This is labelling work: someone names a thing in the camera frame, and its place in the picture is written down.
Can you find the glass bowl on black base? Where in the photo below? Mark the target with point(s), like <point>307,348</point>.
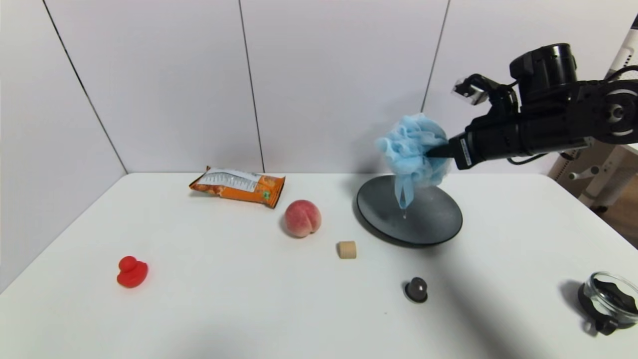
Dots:
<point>610,302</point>

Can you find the small tan cork cylinder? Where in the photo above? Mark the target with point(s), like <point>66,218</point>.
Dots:
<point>347,250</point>

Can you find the gray round plate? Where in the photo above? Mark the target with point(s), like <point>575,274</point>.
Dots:
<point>436,219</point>

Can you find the blue mesh bath loofah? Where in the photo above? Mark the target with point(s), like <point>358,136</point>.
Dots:
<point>408,144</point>

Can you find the red rubber duck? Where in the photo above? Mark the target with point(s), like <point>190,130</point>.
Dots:
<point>132,273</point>

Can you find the white side desk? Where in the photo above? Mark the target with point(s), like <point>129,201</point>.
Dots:
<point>605,172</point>

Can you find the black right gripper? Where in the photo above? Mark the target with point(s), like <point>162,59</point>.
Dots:
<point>463,150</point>

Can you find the pink peach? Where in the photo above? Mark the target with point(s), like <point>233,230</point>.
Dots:
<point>302,218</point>

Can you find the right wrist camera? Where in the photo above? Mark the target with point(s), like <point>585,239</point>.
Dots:
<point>471,90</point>

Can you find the white perforated panel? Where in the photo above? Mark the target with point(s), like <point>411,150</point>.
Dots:
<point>625,50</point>

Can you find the orange snack bag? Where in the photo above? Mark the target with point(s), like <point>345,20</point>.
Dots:
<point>244,187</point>

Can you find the small dark round knob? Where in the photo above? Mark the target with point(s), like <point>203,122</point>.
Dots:
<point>416,290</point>

